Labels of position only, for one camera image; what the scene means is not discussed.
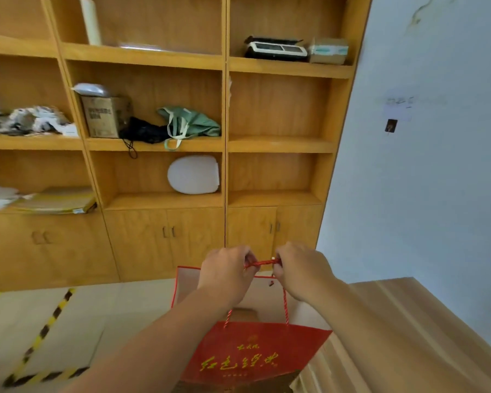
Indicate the person's left hand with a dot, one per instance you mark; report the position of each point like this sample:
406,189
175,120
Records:
223,274

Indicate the person's right hand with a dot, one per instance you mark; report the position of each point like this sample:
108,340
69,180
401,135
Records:
300,274

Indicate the person's left fingers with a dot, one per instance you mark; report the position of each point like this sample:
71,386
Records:
249,259

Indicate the person's right fingers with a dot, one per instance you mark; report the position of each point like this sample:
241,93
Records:
279,263

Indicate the red paper gift bag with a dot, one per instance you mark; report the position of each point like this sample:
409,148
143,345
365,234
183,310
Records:
249,343

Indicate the person's left forearm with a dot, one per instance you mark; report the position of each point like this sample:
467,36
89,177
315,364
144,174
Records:
151,347

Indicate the person's right forearm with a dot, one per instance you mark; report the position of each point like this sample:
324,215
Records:
376,343

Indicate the white toilet seat lid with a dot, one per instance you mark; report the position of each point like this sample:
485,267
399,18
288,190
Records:
194,174

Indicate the green tote bag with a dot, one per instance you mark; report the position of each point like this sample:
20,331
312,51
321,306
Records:
190,123

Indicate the wooden shelf cabinet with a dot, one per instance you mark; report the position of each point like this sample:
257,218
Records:
163,135

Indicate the black cloth bag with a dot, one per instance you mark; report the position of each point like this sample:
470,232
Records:
145,131

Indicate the yellow flat folder stack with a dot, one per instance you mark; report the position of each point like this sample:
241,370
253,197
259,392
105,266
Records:
55,201

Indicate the brown cardboard box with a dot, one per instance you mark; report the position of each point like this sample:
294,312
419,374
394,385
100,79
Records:
105,116

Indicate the black and white device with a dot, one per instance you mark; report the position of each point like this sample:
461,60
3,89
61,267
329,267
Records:
275,49

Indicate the small taped cardboard box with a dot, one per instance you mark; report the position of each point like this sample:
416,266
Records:
328,50

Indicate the yellow black floor tape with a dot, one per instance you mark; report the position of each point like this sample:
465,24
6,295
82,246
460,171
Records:
37,343

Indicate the white plastic packet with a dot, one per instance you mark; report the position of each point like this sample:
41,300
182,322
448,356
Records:
91,89

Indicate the clear plastic sheet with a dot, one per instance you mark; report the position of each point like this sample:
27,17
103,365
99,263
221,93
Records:
141,47

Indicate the pile of crumpled white packaging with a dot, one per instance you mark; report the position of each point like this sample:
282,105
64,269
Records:
34,119

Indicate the white paper roll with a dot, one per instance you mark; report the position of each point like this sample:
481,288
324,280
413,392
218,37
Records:
91,20

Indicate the small dark wall sticker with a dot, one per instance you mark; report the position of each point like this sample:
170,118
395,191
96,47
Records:
390,126

